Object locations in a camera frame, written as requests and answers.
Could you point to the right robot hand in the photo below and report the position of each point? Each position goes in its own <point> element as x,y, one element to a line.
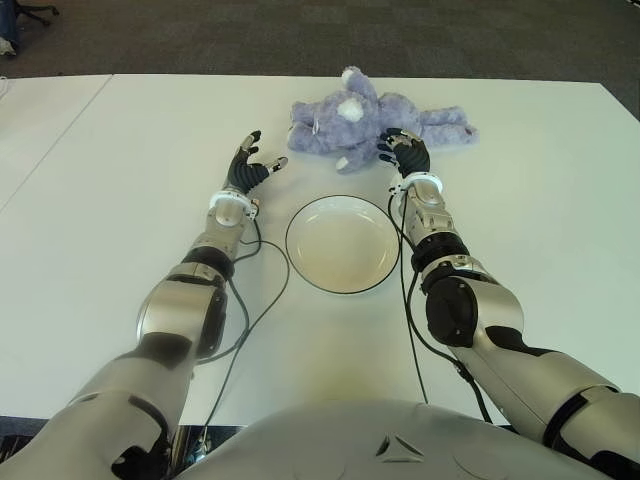
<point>412,155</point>

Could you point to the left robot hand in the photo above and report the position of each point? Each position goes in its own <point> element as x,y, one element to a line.
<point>242,172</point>

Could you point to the purple plush doll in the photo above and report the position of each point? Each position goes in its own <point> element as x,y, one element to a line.
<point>340,135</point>

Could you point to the white plate with black rim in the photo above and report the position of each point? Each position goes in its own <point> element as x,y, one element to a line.
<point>342,245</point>

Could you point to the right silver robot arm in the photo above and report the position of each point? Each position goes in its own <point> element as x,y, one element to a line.
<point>500,310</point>

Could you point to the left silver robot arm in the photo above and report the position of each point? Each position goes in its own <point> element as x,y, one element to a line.
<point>175,305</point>

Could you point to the black office chair base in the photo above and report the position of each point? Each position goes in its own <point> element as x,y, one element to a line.
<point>35,15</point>

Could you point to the white shoe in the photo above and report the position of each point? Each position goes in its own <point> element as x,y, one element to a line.
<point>6,47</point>

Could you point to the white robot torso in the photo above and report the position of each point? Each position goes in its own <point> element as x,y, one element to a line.
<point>325,440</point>

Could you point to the blue trouser leg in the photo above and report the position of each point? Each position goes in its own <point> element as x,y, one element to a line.
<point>7,20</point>

